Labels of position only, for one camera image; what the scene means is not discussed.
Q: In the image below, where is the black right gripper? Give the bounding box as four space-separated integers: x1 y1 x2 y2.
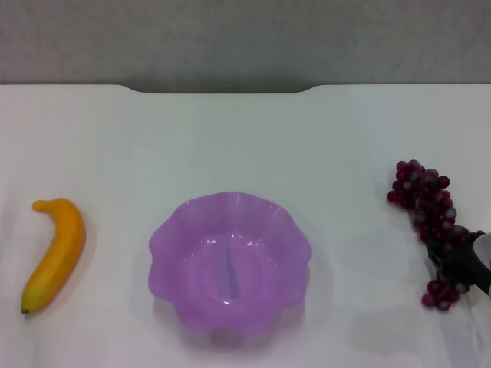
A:
426 228 491 295

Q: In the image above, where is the dark red grape bunch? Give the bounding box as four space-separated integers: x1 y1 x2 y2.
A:
386 159 472 312

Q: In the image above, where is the yellow banana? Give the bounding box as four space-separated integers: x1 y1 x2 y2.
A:
20 197 87 315

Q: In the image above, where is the purple wavy plastic bowl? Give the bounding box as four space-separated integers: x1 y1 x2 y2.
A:
147 192 314 344

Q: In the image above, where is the grey partition screen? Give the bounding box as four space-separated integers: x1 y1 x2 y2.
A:
0 0 491 94

